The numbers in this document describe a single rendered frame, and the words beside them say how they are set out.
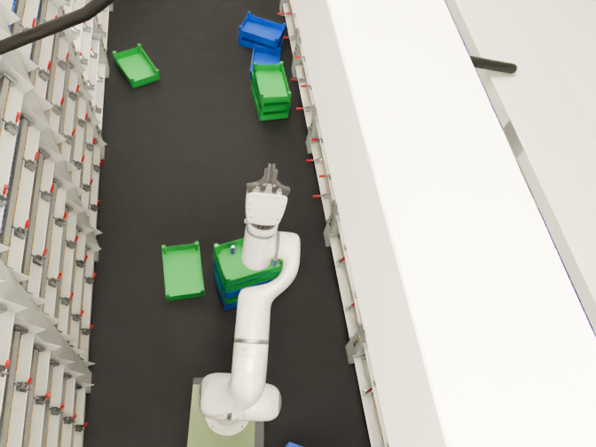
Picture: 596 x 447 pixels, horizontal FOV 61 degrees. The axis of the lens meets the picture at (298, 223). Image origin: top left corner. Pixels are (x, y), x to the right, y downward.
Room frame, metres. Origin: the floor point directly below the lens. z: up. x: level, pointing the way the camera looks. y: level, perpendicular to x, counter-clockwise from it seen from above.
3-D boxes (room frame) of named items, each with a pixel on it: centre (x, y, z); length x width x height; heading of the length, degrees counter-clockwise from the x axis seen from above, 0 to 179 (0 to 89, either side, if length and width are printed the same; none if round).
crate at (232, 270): (1.13, 0.19, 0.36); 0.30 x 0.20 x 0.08; 125
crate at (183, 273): (1.10, 0.54, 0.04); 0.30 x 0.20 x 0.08; 25
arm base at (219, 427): (0.40, 0.07, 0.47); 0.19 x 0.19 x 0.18
